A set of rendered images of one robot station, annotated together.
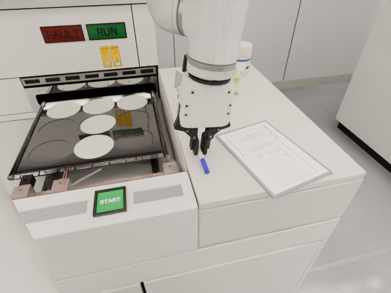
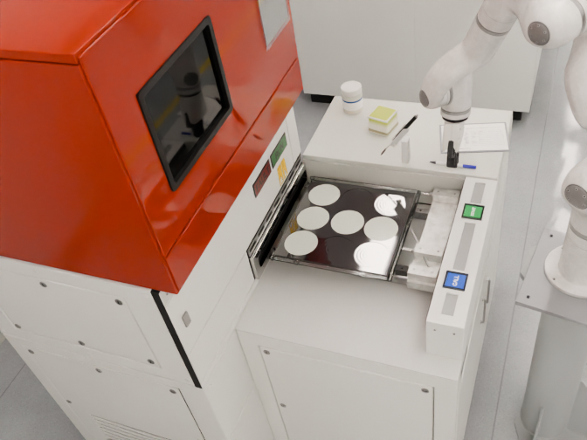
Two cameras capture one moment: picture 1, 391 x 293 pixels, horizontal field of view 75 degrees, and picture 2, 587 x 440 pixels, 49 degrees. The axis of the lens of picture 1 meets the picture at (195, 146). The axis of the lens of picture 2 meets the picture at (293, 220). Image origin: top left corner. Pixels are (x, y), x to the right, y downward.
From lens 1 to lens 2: 1.71 m
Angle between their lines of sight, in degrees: 36
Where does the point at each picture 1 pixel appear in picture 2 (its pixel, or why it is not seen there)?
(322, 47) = not seen: hidden behind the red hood
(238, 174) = (483, 156)
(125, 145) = (393, 210)
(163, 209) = (491, 193)
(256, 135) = not seen: hidden behind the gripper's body
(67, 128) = (340, 242)
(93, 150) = (387, 230)
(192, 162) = (460, 171)
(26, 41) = (247, 208)
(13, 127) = (261, 306)
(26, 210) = (458, 248)
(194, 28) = (459, 98)
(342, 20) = not seen: outside the picture
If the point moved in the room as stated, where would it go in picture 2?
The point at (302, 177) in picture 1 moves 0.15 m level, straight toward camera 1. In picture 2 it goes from (502, 134) to (535, 159)
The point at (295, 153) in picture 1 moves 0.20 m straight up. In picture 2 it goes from (482, 127) to (486, 73)
